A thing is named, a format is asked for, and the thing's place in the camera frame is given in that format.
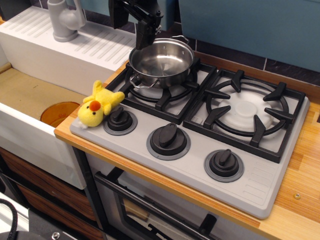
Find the white toy sink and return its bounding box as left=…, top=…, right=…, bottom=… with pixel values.
left=0, top=6, right=136, bottom=190

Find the orange plastic plate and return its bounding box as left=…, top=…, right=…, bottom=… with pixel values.
left=40, top=101, right=80, bottom=128

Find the black right stove knob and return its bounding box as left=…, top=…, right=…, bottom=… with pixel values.
left=204, top=149, right=245, bottom=183

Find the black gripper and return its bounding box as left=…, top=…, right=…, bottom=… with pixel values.
left=108, top=0, right=164, bottom=50

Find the black middle stove knob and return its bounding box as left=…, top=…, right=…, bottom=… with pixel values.
left=146, top=122, right=191, bottom=161

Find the yellow stuffed duck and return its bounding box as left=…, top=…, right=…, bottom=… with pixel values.
left=77, top=80, right=125, bottom=129

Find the black braided cable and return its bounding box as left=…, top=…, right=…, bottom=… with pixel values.
left=0, top=198, right=18, bottom=240

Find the black left burner grate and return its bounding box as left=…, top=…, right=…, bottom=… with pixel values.
left=106, top=58, right=217, bottom=125

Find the stainless steel pan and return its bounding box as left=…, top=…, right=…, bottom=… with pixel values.
left=129, top=38, right=195, bottom=89

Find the black left stove knob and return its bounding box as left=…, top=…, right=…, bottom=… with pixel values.
left=102, top=107, right=138, bottom=136

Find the black stove knob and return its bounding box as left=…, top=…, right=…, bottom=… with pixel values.
left=204, top=149, right=245, bottom=183
left=146, top=122, right=191, bottom=161
left=102, top=107, right=138, bottom=136

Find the black burner grate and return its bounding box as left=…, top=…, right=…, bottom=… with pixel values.
left=183, top=69, right=309, bottom=163
left=106, top=58, right=217, bottom=125

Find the grey toy stove top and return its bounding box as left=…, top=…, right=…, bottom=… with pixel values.
left=70, top=60, right=310, bottom=219

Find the grey toy faucet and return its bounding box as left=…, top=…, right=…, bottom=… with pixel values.
left=47, top=0, right=86, bottom=42

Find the oven door with black handle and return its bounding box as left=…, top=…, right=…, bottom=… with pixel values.
left=94, top=167, right=255, bottom=240

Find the black right burner grate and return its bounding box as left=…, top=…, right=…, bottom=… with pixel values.
left=183, top=69, right=309, bottom=163

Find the wooden drawer cabinet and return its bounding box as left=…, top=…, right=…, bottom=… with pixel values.
left=0, top=148, right=106, bottom=240

